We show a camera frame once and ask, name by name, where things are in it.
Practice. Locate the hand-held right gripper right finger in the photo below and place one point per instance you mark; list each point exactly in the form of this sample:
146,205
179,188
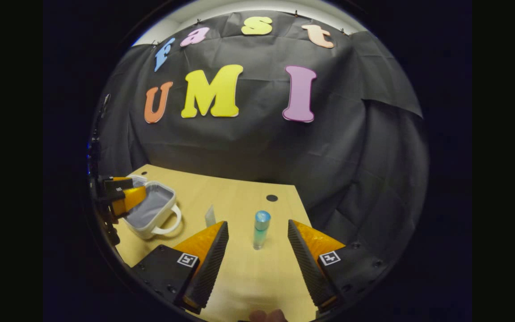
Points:
306,268

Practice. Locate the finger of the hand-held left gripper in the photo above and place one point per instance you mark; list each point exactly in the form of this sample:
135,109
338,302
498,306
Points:
119,183
130,199

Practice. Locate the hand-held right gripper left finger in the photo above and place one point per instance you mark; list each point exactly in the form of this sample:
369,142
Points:
210,268

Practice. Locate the white suitcase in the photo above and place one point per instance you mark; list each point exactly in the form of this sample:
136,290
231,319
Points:
154,209

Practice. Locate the light blue skincare tube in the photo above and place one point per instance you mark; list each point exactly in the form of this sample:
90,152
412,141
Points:
210,217

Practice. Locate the blue cap skincare bottle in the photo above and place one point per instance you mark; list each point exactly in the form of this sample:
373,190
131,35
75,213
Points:
261,230

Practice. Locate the black backdrop cloth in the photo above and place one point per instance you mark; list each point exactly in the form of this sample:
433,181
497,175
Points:
262,147

